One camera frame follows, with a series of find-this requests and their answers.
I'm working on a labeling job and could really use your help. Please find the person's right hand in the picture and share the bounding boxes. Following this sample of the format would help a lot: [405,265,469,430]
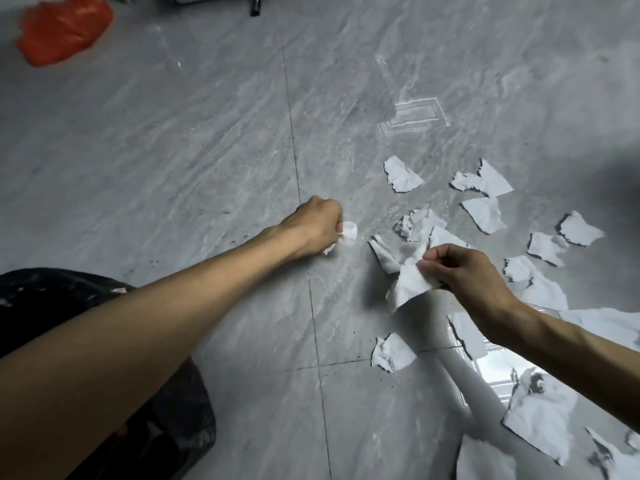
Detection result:
[416,243,521,337]

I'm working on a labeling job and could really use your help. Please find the person's left hand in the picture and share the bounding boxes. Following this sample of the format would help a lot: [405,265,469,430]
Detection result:
[276,195,346,261]

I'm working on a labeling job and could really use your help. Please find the torn white paper piece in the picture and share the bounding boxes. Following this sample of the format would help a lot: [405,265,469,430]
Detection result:
[385,257,437,313]
[322,221,359,257]

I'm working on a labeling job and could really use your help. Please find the white paper pieces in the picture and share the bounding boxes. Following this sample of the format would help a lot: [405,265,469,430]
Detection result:
[369,155,640,480]

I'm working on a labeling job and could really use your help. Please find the black bag lined trash bin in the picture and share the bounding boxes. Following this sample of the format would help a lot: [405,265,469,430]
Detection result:
[0,267,217,480]

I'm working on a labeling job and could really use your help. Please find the person's right forearm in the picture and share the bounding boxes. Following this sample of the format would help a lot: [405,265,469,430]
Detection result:
[487,302,640,435]

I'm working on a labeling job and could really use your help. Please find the person's left forearm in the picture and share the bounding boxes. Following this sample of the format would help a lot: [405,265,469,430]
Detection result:
[0,227,301,465]

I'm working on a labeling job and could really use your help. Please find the orange plastic bag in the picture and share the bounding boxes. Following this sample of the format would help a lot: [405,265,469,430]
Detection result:
[13,0,115,69]

